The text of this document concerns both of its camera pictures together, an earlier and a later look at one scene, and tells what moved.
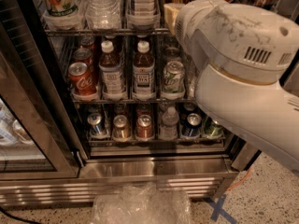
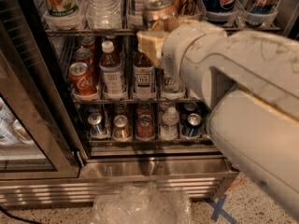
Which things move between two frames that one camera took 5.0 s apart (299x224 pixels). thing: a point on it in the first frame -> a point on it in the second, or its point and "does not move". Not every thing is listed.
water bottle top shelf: (103, 7) does not move
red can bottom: (144, 129) does not move
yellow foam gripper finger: (171, 12) -> (152, 43)
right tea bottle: (144, 73) does not move
